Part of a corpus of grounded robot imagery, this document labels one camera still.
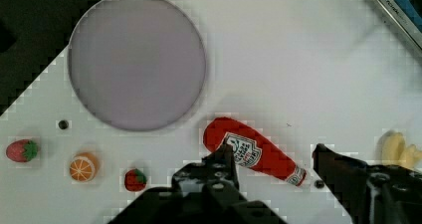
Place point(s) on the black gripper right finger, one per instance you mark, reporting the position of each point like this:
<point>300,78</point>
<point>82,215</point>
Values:
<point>371,194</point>

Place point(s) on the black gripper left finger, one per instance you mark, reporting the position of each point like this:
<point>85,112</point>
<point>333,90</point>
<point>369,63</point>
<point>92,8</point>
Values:
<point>217,167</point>

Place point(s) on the red plush ketchup bottle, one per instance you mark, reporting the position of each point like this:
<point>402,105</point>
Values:
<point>252,150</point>

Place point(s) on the yellow peeled banana toy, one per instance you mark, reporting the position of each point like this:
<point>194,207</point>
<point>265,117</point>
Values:
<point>395,151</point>

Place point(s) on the dark red toy strawberry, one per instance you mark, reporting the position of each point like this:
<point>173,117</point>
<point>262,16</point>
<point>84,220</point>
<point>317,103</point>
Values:
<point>135,180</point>

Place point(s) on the orange slice toy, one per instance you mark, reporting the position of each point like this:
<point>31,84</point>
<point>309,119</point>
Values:
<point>84,167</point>

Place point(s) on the round grey plate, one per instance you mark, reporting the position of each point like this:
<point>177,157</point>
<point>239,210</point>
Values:
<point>137,65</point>

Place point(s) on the silver toaster oven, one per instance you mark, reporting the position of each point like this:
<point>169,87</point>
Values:
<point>407,15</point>

